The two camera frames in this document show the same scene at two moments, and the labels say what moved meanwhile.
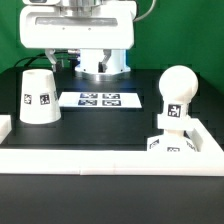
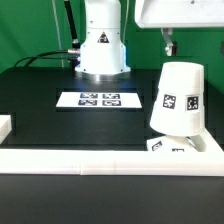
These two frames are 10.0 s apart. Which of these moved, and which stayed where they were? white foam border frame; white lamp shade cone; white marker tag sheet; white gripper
Moved: white gripper; white lamp shade cone
Stayed: white foam border frame; white marker tag sheet
